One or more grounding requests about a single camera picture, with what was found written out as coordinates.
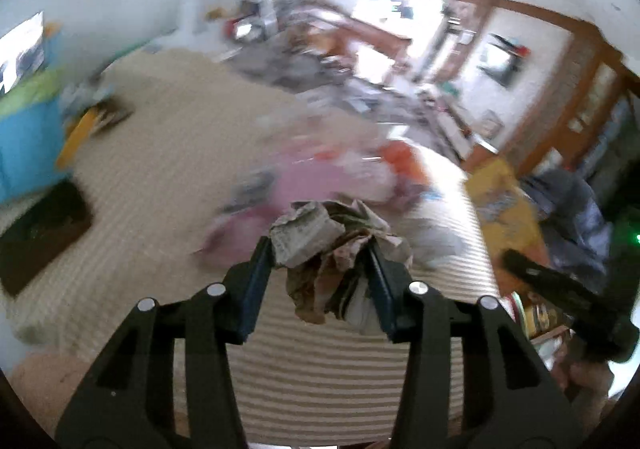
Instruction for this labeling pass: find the blue toy with yellow handles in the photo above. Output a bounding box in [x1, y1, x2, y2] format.
[0, 68, 98, 203]

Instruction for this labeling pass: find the dark blue jacket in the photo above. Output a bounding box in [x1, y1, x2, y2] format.
[520, 168, 613, 287]

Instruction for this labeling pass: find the orange snack wrapper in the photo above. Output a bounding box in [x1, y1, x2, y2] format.
[378, 140, 431, 186]

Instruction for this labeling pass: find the wall mounted television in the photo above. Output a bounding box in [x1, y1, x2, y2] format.
[476, 33, 524, 88]

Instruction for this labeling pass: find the newspaper ball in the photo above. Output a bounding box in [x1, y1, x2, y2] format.
[269, 200, 412, 335]

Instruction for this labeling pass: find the dark brown carton box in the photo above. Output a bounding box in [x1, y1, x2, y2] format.
[75, 99, 134, 135]

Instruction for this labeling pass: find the beige striped table cloth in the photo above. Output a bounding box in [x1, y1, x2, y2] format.
[0, 48, 501, 447]

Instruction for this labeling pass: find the person's right hand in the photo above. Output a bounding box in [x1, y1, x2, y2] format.
[550, 339, 614, 433]

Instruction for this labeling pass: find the pink strawberry snack bag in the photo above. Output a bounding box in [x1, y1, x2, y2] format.
[194, 150, 397, 269]

